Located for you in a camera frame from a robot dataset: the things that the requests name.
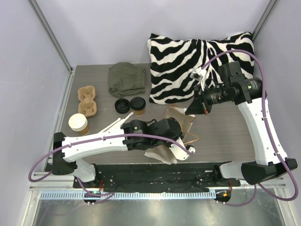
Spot brown paper bag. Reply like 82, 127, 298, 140
144, 105, 195, 165

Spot black plastic cup lid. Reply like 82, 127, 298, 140
114, 98, 130, 113
130, 97, 146, 111

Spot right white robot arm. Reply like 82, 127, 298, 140
185, 61, 298, 186

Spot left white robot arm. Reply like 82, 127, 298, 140
52, 118, 185, 188

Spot zebra print pillow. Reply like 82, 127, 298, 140
147, 32, 254, 105

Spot white paper straw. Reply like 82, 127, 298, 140
100, 118, 121, 133
111, 112, 134, 128

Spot olive green folded cloth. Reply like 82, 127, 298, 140
108, 62, 146, 98

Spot stacked brown paper cups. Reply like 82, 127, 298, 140
68, 113, 90, 135

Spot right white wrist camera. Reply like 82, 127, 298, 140
190, 67, 207, 89

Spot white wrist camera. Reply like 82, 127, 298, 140
169, 138, 196, 161
190, 67, 207, 89

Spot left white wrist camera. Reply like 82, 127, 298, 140
169, 138, 196, 161

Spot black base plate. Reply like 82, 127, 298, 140
83, 163, 241, 194

